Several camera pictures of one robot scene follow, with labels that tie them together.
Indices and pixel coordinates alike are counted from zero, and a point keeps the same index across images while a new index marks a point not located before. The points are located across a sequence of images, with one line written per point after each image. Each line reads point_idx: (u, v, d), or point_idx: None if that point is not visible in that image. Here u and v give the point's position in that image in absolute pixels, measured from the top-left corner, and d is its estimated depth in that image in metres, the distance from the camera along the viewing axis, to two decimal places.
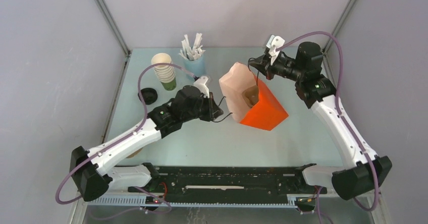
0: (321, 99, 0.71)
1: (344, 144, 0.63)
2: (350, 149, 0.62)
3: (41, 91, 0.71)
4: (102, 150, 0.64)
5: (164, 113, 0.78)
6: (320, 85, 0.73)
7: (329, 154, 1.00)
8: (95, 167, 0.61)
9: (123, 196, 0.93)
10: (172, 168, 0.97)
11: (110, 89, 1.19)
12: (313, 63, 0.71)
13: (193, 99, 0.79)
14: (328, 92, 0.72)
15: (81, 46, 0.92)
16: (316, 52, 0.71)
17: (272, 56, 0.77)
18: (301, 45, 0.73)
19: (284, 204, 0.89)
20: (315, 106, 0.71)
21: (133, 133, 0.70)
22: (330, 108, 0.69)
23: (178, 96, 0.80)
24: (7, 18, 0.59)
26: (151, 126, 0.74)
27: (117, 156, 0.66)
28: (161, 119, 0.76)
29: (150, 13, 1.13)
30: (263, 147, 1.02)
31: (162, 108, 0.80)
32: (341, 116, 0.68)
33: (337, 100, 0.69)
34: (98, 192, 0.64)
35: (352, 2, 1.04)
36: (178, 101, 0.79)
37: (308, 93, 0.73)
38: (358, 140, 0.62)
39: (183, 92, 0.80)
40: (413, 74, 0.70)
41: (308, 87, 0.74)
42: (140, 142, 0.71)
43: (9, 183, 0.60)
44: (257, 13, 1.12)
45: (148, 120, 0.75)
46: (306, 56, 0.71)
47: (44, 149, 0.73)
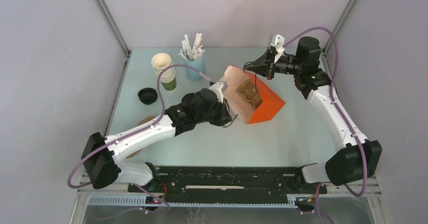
0: (316, 88, 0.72)
1: (336, 127, 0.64)
2: (340, 131, 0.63)
3: (41, 91, 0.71)
4: (119, 137, 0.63)
5: (180, 112, 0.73)
6: (317, 76, 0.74)
7: (329, 154, 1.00)
8: (110, 155, 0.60)
9: (123, 196, 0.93)
10: (172, 168, 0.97)
11: (110, 89, 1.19)
12: (312, 56, 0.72)
13: (209, 103, 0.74)
14: (323, 83, 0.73)
15: (81, 46, 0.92)
16: (316, 46, 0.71)
17: (278, 54, 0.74)
18: (301, 40, 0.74)
19: (284, 204, 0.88)
20: (311, 95, 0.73)
21: (151, 126, 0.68)
22: (324, 96, 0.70)
23: (196, 97, 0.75)
24: (7, 18, 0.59)
26: (167, 123, 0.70)
27: (132, 147, 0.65)
28: (177, 118, 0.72)
29: (151, 14, 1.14)
30: (263, 146, 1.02)
31: (178, 106, 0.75)
32: (335, 103, 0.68)
33: (331, 89, 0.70)
34: (108, 181, 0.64)
35: (352, 1, 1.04)
36: (196, 102, 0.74)
37: (305, 84, 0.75)
38: (349, 124, 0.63)
39: (202, 94, 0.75)
40: (414, 74, 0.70)
41: (305, 79, 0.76)
42: (155, 136, 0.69)
43: (9, 183, 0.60)
44: (258, 13, 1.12)
45: (164, 117, 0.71)
46: (304, 49, 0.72)
47: (44, 150, 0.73)
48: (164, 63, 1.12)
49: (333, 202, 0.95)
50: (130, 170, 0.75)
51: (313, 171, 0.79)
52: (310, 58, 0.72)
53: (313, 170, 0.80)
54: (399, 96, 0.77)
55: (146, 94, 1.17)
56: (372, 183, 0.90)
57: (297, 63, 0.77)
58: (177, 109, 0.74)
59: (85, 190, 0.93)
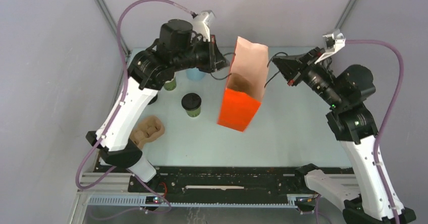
0: (359, 140, 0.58)
1: (373, 196, 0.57)
2: (379, 202, 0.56)
3: (41, 91, 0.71)
4: (103, 131, 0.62)
5: (145, 61, 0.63)
6: (361, 121, 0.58)
7: (329, 154, 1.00)
8: (107, 150, 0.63)
9: (123, 196, 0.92)
10: (172, 168, 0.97)
11: (110, 88, 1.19)
12: (361, 97, 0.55)
13: (179, 36, 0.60)
14: (364, 129, 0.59)
15: (81, 46, 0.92)
16: (370, 83, 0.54)
17: (328, 51, 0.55)
18: (353, 71, 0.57)
19: (284, 204, 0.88)
20: (349, 146, 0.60)
21: (121, 104, 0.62)
22: (366, 154, 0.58)
23: (162, 32, 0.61)
24: (8, 18, 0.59)
26: (135, 87, 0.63)
27: (121, 130, 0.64)
28: (143, 71, 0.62)
29: (151, 13, 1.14)
30: (264, 147, 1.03)
31: (143, 55, 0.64)
32: (378, 165, 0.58)
33: (377, 146, 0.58)
34: (130, 161, 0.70)
35: (352, 0, 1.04)
36: (165, 39, 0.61)
37: (343, 125, 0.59)
38: (388, 192, 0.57)
39: (168, 26, 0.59)
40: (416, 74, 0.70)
41: (344, 120, 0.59)
42: (134, 108, 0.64)
43: (9, 183, 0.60)
44: (258, 13, 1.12)
45: (130, 80, 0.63)
46: (353, 89, 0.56)
47: (44, 149, 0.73)
48: None
49: None
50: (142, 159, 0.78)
51: (320, 189, 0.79)
52: (356, 99, 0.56)
53: (319, 186, 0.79)
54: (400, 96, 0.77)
55: None
56: None
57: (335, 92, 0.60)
58: (140, 60, 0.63)
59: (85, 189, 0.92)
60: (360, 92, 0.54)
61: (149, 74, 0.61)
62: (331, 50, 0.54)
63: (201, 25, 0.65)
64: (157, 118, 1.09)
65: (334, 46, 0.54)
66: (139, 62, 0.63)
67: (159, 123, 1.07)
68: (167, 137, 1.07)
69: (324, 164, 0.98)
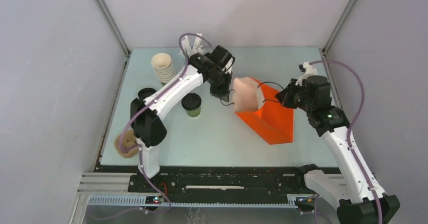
0: (333, 129, 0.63)
1: (351, 178, 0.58)
2: (358, 183, 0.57)
3: (41, 91, 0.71)
4: (156, 97, 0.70)
5: (202, 58, 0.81)
6: (334, 115, 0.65)
7: (329, 154, 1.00)
8: (155, 112, 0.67)
9: (123, 196, 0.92)
10: (172, 168, 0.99)
11: (110, 88, 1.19)
12: (323, 95, 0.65)
13: (227, 55, 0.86)
14: (339, 122, 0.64)
15: (81, 46, 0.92)
16: (326, 82, 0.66)
17: (303, 74, 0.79)
18: (310, 76, 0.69)
19: (284, 204, 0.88)
20: (325, 135, 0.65)
21: (180, 80, 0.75)
22: (340, 139, 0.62)
23: (217, 49, 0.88)
24: (7, 18, 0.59)
26: (193, 72, 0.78)
27: (171, 101, 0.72)
28: (200, 64, 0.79)
29: (151, 14, 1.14)
30: (264, 147, 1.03)
31: (200, 55, 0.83)
32: (352, 150, 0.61)
33: (349, 132, 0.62)
34: (159, 138, 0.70)
35: (353, 0, 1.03)
36: (218, 53, 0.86)
37: (319, 120, 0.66)
38: (365, 174, 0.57)
39: (222, 47, 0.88)
40: (416, 74, 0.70)
41: (319, 115, 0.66)
42: (185, 88, 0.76)
43: (9, 183, 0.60)
44: (258, 13, 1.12)
45: (189, 68, 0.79)
46: (313, 86, 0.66)
47: (44, 149, 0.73)
48: (165, 63, 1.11)
49: None
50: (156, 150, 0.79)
51: (319, 188, 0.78)
52: (320, 96, 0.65)
53: (318, 186, 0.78)
54: (401, 96, 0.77)
55: (147, 95, 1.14)
56: None
57: (307, 101, 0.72)
58: (198, 57, 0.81)
59: (85, 190, 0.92)
60: (317, 88, 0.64)
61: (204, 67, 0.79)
62: (307, 71, 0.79)
63: None
64: None
65: (305, 69, 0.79)
66: (199, 57, 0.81)
67: None
68: (167, 137, 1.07)
69: (324, 164, 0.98)
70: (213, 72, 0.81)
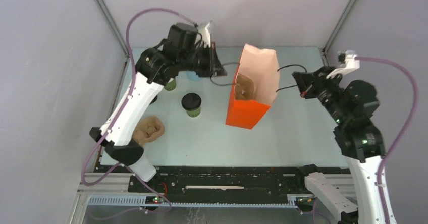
0: (364, 159, 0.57)
1: (369, 215, 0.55)
2: (375, 221, 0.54)
3: (41, 91, 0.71)
4: (109, 126, 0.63)
5: (152, 57, 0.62)
6: (369, 139, 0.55)
7: (329, 154, 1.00)
8: (112, 144, 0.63)
9: (123, 196, 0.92)
10: (172, 168, 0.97)
11: (110, 88, 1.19)
12: (366, 112, 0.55)
13: (188, 36, 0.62)
14: (374, 146, 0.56)
15: (81, 46, 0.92)
16: (375, 98, 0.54)
17: (340, 68, 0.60)
18: (353, 86, 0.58)
19: (284, 204, 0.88)
20: (353, 162, 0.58)
21: (128, 98, 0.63)
22: (369, 172, 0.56)
23: (171, 33, 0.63)
24: (7, 19, 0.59)
26: (143, 81, 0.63)
27: (127, 125, 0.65)
28: (151, 67, 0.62)
29: (151, 14, 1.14)
30: (263, 147, 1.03)
31: (150, 51, 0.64)
32: (379, 186, 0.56)
33: (382, 168, 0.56)
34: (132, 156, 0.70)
35: (352, 0, 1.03)
36: (173, 38, 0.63)
37: (349, 142, 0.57)
38: (386, 214, 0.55)
39: (177, 27, 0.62)
40: (417, 74, 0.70)
41: (352, 134, 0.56)
42: (139, 103, 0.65)
43: (9, 183, 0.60)
44: (258, 13, 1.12)
45: (138, 74, 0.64)
46: (357, 102, 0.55)
47: (44, 148, 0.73)
48: None
49: None
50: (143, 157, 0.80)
51: (318, 191, 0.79)
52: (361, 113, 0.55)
53: (316, 188, 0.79)
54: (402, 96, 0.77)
55: None
56: None
57: (339, 107, 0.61)
58: (147, 56, 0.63)
59: (85, 190, 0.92)
60: (362, 106, 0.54)
61: (157, 69, 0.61)
62: (345, 66, 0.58)
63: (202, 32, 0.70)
64: (157, 118, 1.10)
65: (345, 62, 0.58)
66: (147, 58, 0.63)
67: (159, 123, 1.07)
68: (167, 137, 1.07)
69: (324, 164, 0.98)
70: (173, 69, 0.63)
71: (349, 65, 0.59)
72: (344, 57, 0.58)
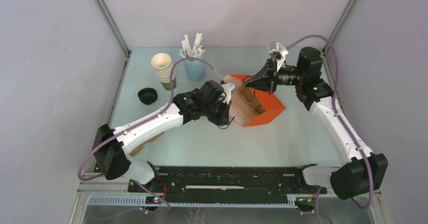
0: (319, 99, 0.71)
1: (340, 142, 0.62)
2: (345, 145, 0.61)
3: (40, 91, 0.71)
4: (127, 128, 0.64)
5: (188, 99, 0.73)
6: (319, 88, 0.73)
7: (329, 155, 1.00)
8: (120, 145, 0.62)
9: (123, 196, 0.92)
10: (172, 168, 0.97)
11: (110, 89, 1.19)
12: (316, 68, 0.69)
13: (218, 92, 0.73)
14: (325, 94, 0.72)
15: (81, 46, 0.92)
16: (317, 56, 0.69)
17: (280, 61, 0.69)
18: (301, 51, 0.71)
19: (284, 204, 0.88)
20: (313, 107, 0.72)
21: (158, 116, 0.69)
22: (327, 107, 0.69)
23: (204, 87, 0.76)
24: (7, 18, 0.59)
26: (175, 111, 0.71)
27: (141, 136, 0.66)
28: (184, 105, 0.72)
29: (151, 13, 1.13)
30: (263, 147, 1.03)
31: (184, 94, 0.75)
32: (338, 116, 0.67)
33: (334, 101, 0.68)
34: (118, 172, 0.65)
35: (352, 1, 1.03)
36: (205, 91, 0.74)
37: (307, 95, 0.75)
38: (353, 136, 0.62)
39: (211, 84, 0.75)
40: (416, 75, 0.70)
41: (307, 90, 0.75)
42: (163, 125, 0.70)
43: (9, 182, 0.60)
44: (258, 14, 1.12)
45: (171, 105, 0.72)
46: (306, 60, 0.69)
47: (44, 148, 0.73)
48: (164, 63, 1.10)
49: (333, 202, 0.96)
50: (138, 166, 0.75)
51: (316, 177, 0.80)
52: (311, 70, 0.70)
53: (314, 174, 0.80)
54: (402, 97, 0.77)
55: (146, 94, 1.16)
56: None
57: (300, 75, 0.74)
58: (184, 96, 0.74)
59: (85, 189, 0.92)
60: (311, 64, 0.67)
61: (190, 109, 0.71)
62: (281, 58, 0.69)
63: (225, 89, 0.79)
64: None
65: (282, 56, 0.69)
66: (184, 98, 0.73)
67: None
68: (167, 137, 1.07)
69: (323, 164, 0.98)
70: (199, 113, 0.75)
71: (283, 56, 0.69)
72: (280, 54, 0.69)
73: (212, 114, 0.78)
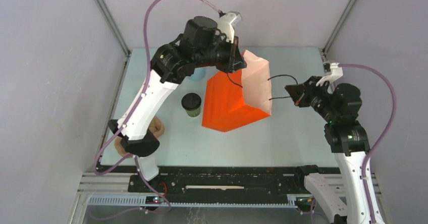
0: (350, 153, 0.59)
1: (355, 208, 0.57)
2: (360, 215, 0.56)
3: (41, 90, 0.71)
4: (124, 121, 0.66)
5: (167, 54, 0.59)
6: (354, 135, 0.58)
7: (329, 154, 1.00)
8: (126, 137, 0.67)
9: (123, 196, 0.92)
10: (172, 168, 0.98)
11: (110, 89, 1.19)
12: (352, 110, 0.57)
13: (206, 33, 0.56)
14: (358, 144, 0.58)
15: (81, 46, 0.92)
16: (356, 95, 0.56)
17: (327, 75, 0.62)
18: (340, 87, 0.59)
19: (284, 204, 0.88)
20: (339, 156, 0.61)
21: (143, 96, 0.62)
22: (355, 166, 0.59)
23: (188, 29, 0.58)
24: (7, 18, 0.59)
26: (157, 80, 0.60)
27: (142, 121, 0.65)
28: (164, 65, 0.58)
29: (151, 13, 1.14)
30: (264, 147, 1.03)
31: (164, 48, 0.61)
32: (364, 180, 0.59)
33: (366, 161, 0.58)
34: (147, 151, 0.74)
35: (353, 0, 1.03)
36: (189, 35, 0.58)
37: (335, 137, 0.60)
38: (371, 207, 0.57)
39: (193, 23, 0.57)
40: (416, 74, 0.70)
41: (336, 130, 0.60)
42: (155, 101, 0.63)
43: (9, 181, 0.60)
44: (259, 13, 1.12)
45: (151, 72, 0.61)
46: (342, 100, 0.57)
47: (44, 147, 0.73)
48: None
49: None
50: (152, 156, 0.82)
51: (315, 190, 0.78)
52: (345, 111, 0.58)
53: (314, 189, 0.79)
54: (402, 96, 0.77)
55: None
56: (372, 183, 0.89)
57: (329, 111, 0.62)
58: (162, 53, 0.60)
59: (85, 189, 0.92)
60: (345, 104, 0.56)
61: (171, 68, 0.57)
62: (329, 72, 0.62)
63: (226, 25, 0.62)
64: (157, 118, 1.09)
65: (330, 70, 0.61)
66: (162, 55, 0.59)
67: (159, 123, 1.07)
68: (168, 137, 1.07)
69: (323, 164, 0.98)
70: (188, 68, 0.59)
71: (332, 73, 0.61)
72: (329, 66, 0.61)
73: (211, 61, 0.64)
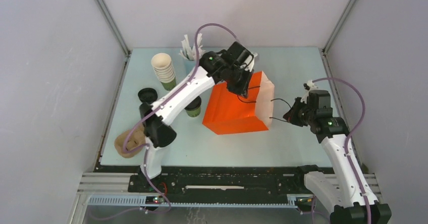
0: (332, 135, 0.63)
1: (344, 183, 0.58)
2: (350, 188, 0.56)
3: (41, 90, 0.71)
4: (162, 102, 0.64)
5: (215, 57, 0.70)
6: (334, 123, 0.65)
7: None
8: (161, 118, 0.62)
9: (123, 196, 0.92)
10: (172, 168, 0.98)
11: (110, 89, 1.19)
12: (323, 102, 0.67)
13: (246, 52, 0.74)
14: (339, 130, 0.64)
15: (81, 46, 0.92)
16: (324, 92, 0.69)
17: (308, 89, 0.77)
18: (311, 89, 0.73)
19: (284, 204, 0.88)
20: (323, 141, 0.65)
21: (188, 83, 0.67)
22: (337, 145, 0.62)
23: (233, 46, 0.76)
24: (7, 18, 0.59)
26: (203, 74, 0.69)
27: (177, 108, 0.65)
28: (211, 65, 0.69)
29: (151, 13, 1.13)
30: (264, 147, 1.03)
31: (212, 53, 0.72)
32: (348, 156, 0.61)
33: (347, 140, 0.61)
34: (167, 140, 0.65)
35: (352, 0, 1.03)
36: (233, 50, 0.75)
37: (319, 126, 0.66)
38: (359, 180, 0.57)
39: (239, 43, 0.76)
40: (416, 74, 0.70)
41: (319, 122, 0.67)
42: (194, 92, 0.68)
43: (8, 181, 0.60)
44: (259, 13, 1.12)
45: (199, 69, 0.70)
46: (313, 96, 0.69)
47: (44, 147, 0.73)
48: (164, 63, 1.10)
49: None
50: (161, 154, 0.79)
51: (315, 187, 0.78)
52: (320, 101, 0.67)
53: (314, 186, 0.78)
54: (402, 96, 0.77)
55: (146, 94, 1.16)
56: (372, 183, 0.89)
57: (310, 113, 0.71)
58: (211, 55, 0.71)
59: (85, 189, 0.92)
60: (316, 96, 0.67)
61: (217, 68, 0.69)
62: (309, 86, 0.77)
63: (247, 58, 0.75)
64: None
65: (309, 86, 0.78)
66: (210, 56, 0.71)
67: None
68: None
69: (323, 164, 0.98)
70: (227, 73, 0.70)
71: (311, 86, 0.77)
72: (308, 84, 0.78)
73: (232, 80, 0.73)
